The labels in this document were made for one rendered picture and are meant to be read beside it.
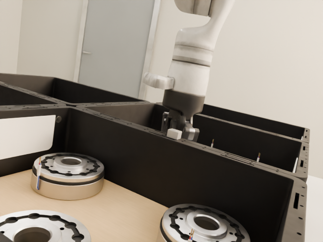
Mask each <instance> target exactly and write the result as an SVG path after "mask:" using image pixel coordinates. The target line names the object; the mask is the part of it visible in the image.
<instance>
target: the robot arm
mask: <svg viewBox="0 0 323 242"><path fill-rule="evenodd" d="M235 1H236V0H174V2H175V4H176V6H177V8H178V9H179V10H180V11H182V12H184V13H189V14H195V15H201V16H207V17H210V20H209V22H208V23H207V24H205V25H204V26H200V27H187V28H182V29H180V30H179V31H178V33H177V35H176V39H175V45H174V51H173V57H172V61H171V65H170V68H169V71H168V75H167V76H161V75H156V74H152V73H145V74H144V77H143V83H145V84H147V85H149V86H151V87H154V88H159V89H165V91H164V95H163V101H162V105H163V106H164V107H165V108H167V109H170V111H169V112H164V113H163V117H162V124H161V132H164V133H167V132H168V129H172V128H173V129H176V130H179V131H182V134H181V138H184V139H187V140H190V141H193V142H197V138H198V135H199V129H196V128H193V127H192V125H193V115H194V114H200V113H201V112H202V110H203V105H204V100H205V96H206V91H207V87H208V82H209V75H210V66H211V61H212V57H213V52H214V48H215V44H216V41H217V38H218V35H219V32H220V30H221V28H222V26H223V24H224V22H225V20H226V18H227V16H228V15H229V13H230V11H231V9H232V7H233V5H234V3H235Z"/></svg>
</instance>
